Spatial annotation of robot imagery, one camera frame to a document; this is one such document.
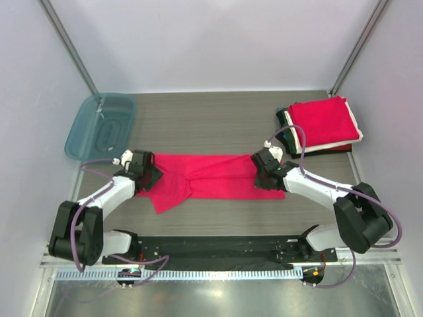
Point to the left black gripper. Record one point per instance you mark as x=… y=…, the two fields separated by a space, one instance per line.
x=155 y=175

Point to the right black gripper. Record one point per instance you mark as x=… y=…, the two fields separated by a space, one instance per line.
x=259 y=184

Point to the dark green t-shirt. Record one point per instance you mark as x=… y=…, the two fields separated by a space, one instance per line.
x=287 y=139

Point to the pink red t-shirt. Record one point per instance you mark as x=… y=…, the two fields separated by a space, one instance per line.
x=325 y=120
x=205 y=177

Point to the white t-shirt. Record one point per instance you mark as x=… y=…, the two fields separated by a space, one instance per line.
x=355 y=132

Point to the dark red t-shirt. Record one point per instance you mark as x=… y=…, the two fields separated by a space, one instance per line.
x=341 y=148

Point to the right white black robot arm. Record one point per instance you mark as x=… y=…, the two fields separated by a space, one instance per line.
x=361 y=221

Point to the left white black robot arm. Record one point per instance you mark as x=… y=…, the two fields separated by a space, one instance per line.
x=78 y=233

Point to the teal plastic tray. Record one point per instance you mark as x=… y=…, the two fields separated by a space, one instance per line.
x=102 y=127

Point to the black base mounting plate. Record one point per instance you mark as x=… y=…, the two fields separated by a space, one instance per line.
x=225 y=250

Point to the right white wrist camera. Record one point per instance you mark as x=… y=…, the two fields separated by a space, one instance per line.
x=275 y=151

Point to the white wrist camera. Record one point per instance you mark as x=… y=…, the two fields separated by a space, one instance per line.
x=275 y=151
x=125 y=158

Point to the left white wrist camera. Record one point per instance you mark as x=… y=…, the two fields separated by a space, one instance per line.
x=125 y=158

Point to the slotted white cable duct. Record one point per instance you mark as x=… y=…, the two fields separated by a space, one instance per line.
x=108 y=274

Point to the aluminium rail profile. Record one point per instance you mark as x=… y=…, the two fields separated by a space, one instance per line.
x=373 y=256

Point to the left aluminium frame post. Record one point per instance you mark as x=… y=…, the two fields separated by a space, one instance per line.
x=66 y=41

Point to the aluminium frame post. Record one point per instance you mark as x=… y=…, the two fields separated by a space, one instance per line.
x=66 y=41
x=369 y=27

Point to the right aluminium frame post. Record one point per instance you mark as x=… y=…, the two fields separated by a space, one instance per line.
x=369 y=27

